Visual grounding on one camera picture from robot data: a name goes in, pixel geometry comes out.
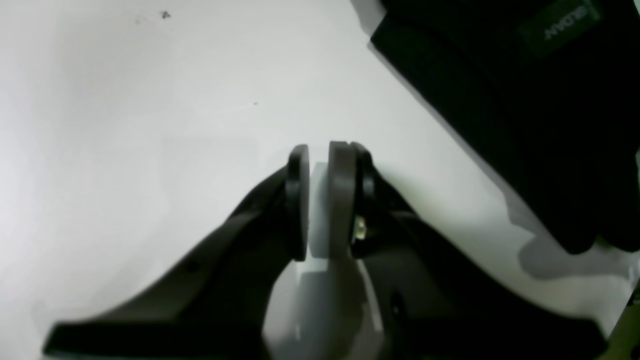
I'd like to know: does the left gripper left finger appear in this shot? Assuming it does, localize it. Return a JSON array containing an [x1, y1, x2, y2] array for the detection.
[[42, 145, 310, 360]]

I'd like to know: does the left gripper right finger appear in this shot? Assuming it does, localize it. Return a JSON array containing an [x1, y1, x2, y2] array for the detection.
[[327, 141, 608, 360]]

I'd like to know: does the dark navy T-shirt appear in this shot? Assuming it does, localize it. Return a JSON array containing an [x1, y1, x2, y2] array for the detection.
[[370, 0, 639, 255]]

